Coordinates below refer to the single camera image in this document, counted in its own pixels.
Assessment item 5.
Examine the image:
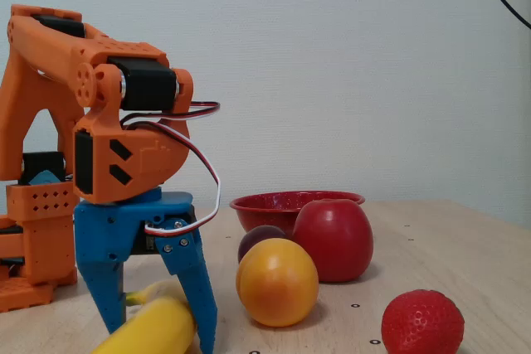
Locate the dark purple plum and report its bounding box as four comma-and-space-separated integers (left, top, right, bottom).
237, 225, 288, 264

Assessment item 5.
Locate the red strawberry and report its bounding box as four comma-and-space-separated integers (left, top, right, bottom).
380, 289, 465, 354

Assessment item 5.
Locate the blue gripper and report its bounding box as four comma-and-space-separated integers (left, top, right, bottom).
74, 187, 219, 354

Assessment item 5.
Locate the red apple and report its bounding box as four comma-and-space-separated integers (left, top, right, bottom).
291, 198, 374, 284

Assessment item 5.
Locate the white red black servo wire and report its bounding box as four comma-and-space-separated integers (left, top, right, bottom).
119, 100, 222, 240

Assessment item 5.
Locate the round orange-yellow fruit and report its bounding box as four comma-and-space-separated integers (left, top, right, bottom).
236, 237, 320, 328

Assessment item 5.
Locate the red speckled bowl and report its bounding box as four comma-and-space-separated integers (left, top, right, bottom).
229, 190, 366, 235

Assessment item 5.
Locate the yellow banana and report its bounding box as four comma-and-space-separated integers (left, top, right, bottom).
89, 279, 198, 354

